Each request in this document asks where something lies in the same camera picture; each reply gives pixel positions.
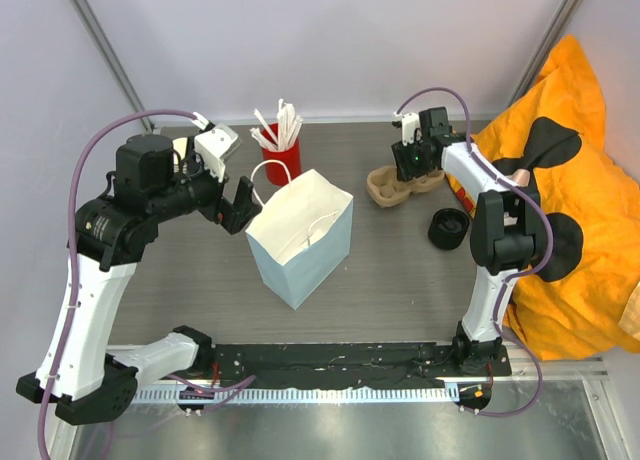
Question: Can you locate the brown pulp cup carrier stack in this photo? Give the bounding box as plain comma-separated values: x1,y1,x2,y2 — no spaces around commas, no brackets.
366,165,445,208

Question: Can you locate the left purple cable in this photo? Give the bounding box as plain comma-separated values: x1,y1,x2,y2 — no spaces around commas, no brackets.
36,110,214,460

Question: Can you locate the right aluminium frame post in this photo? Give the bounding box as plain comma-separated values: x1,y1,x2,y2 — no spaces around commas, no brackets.
508,0,584,106

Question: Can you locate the left aluminium frame post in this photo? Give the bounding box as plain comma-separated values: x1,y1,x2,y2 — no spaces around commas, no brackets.
69,0,145,112

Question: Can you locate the orange cartoon pillow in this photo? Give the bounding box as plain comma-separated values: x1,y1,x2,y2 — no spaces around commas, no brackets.
474,35,639,361

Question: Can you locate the red plastic cup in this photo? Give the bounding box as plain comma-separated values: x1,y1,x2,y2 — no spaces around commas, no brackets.
261,138,302,186

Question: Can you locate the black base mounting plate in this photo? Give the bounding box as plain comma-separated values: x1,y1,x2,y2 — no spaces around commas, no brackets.
202,342,512,390

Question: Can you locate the light blue paper bag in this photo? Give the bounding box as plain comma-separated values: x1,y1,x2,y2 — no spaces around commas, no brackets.
246,160,354,310

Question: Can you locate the brown paper coffee cup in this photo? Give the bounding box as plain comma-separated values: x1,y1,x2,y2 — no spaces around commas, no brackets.
172,137,188,172

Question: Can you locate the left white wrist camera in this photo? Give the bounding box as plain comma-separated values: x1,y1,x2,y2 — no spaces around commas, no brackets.
194,124,241,183

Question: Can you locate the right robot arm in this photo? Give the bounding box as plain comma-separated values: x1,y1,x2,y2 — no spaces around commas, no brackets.
392,107,552,375

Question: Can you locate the aluminium frame post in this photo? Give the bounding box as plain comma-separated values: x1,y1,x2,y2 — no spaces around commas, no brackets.
69,0,145,112
508,0,584,106

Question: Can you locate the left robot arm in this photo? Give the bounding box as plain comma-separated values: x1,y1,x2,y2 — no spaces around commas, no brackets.
49,125,261,426

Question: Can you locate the white slotted cable duct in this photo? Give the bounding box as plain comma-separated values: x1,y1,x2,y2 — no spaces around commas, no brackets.
132,383,459,405

